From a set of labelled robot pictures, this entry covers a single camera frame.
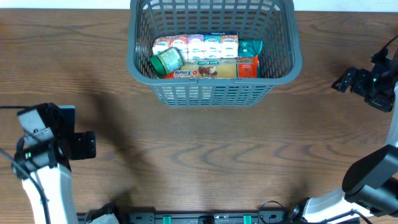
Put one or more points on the orange spaghetti packet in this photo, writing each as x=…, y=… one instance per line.
x=228, y=68

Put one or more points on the green coffee mix bag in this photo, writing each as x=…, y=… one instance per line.
x=250, y=48

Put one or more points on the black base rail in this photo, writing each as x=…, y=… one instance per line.
x=110, y=213

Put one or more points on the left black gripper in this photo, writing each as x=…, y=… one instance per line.
x=84, y=143

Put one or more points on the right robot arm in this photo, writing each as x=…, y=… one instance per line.
x=369, y=187

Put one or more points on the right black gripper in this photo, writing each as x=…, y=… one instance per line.
x=358, y=86

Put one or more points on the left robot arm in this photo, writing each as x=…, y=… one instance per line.
x=43, y=158

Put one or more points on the multicolour tissue multipack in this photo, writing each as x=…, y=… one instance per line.
x=213, y=45

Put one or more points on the green lidded jar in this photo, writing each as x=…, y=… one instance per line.
x=166, y=62

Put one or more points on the grey plastic basket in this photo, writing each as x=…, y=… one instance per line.
x=273, y=22

